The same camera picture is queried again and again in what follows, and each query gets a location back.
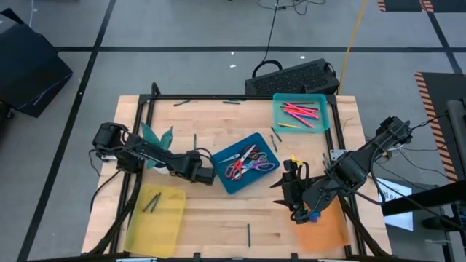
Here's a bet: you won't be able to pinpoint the white printed sign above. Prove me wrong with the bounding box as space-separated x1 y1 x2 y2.
376 177 415 232

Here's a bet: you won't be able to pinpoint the purple scissors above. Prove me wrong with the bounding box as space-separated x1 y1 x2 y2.
232 159 277 179

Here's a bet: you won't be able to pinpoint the black hanging cable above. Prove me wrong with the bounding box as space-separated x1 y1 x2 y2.
252 0 327 79

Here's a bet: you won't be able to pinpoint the black computer case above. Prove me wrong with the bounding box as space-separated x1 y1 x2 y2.
244 57 340 96

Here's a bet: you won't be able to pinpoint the grey pole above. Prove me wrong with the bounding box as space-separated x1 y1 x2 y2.
446 98 466 172

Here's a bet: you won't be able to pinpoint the large black striped floor mat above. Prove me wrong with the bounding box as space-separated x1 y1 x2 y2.
414 71 466 183

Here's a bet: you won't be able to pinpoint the yellow plastic bin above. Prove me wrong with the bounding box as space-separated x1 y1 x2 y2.
122 183 187 259

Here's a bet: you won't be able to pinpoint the teal plastic bin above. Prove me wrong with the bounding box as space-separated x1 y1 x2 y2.
272 92 331 135

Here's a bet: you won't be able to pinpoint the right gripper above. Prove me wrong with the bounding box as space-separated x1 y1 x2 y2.
269 159 338 223

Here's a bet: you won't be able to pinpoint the black folded floor case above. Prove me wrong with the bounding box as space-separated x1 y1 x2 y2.
0 7 74 118

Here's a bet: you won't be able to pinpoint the blue plastic bin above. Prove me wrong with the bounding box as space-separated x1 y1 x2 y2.
210 132 281 196

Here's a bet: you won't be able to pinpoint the yellow hanging cable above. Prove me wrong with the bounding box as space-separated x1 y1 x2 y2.
337 0 368 95

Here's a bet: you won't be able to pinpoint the green plant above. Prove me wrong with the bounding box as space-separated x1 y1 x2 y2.
140 122 175 175

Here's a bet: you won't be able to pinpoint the pink pen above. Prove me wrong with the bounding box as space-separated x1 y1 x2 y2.
291 111 320 120
285 103 320 112
285 111 315 129

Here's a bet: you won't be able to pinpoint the orange plastic bin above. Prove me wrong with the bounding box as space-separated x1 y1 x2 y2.
291 198 352 253

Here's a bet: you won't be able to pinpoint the small black striped floor mat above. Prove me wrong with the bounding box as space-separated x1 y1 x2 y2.
377 0 466 13

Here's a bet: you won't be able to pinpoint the orange pen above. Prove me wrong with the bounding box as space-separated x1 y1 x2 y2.
280 106 318 116

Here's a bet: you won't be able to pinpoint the black stand beam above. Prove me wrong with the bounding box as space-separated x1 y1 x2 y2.
380 180 466 218

